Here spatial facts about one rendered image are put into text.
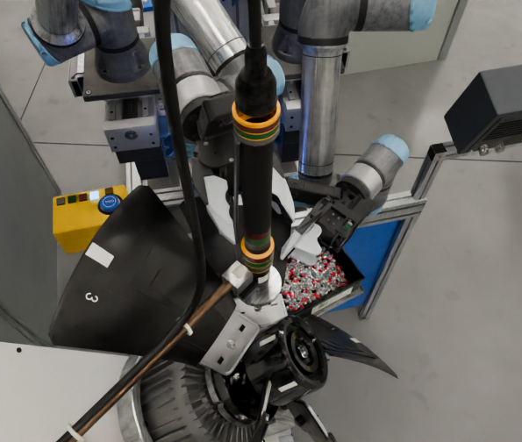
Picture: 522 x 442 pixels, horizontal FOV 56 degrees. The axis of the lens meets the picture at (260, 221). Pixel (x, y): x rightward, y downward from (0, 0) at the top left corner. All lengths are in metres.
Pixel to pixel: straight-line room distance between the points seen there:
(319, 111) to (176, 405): 0.59
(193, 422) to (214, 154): 0.41
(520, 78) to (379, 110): 1.71
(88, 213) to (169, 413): 0.50
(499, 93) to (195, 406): 0.86
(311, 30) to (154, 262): 0.52
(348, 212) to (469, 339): 1.41
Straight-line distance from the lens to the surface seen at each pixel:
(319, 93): 0.99
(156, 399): 0.84
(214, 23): 0.88
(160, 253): 0.66
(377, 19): 0.96
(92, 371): 0.86
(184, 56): 0.74
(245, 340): 0.76
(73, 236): 1.14
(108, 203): 1.12
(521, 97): 1.19
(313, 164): 1.03
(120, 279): 0.64
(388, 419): 2.05
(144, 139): 1.41
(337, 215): 0.92
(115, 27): 1.35
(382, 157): 1.01
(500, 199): 2.67
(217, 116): 0.55
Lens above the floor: 1.96
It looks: 57 degrees down
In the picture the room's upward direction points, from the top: straight up
